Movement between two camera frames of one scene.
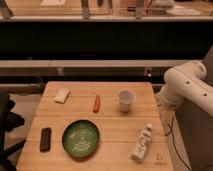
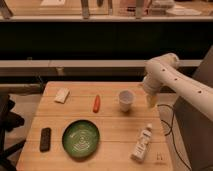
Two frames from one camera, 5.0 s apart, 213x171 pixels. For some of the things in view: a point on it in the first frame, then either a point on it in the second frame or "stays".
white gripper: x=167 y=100 -> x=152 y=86
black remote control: x=45 y=139 stays
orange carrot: x=97 y=104 stays
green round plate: x=81 y=138 stays
